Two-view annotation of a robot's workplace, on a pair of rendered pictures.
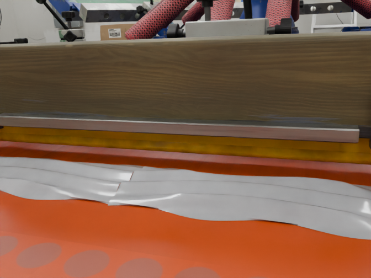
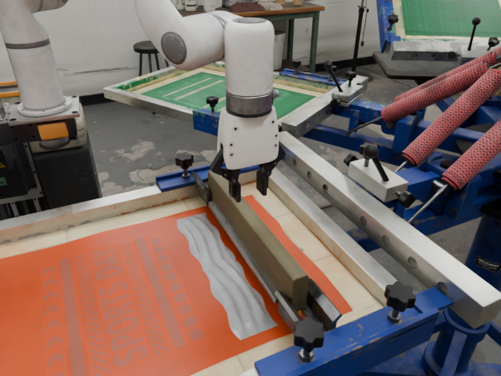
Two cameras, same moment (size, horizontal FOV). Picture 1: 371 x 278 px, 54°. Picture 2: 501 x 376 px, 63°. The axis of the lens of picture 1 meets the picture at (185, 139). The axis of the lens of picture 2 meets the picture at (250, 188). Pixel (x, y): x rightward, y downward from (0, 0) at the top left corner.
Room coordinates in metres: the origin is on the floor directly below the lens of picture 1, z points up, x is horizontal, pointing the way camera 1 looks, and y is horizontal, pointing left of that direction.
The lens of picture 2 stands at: (-0.12, -0.44, 1.51)
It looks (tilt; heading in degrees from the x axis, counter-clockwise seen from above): 32 degrees down; 46
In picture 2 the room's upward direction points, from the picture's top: straight up
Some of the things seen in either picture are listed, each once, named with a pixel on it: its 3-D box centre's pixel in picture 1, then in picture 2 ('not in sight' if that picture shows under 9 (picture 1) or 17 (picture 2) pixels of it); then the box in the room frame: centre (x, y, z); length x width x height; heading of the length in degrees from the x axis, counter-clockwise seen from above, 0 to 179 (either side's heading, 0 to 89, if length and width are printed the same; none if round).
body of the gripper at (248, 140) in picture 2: not in sight; (248, 133); (0.32, 0.02, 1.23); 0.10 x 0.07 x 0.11; 161
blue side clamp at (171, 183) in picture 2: not in sight; (217, 179); (0.45, 0.27, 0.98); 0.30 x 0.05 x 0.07; 161
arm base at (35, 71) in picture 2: not in sight; (37, 75); (0.20, 0.65, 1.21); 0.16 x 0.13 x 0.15; 67
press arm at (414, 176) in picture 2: not in sight; (393, 189); (0.66, -0.09, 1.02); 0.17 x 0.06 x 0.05; 161
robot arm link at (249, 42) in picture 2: not in sight; (232, 50); (0.32, 0.06, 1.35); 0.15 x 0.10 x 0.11; 102
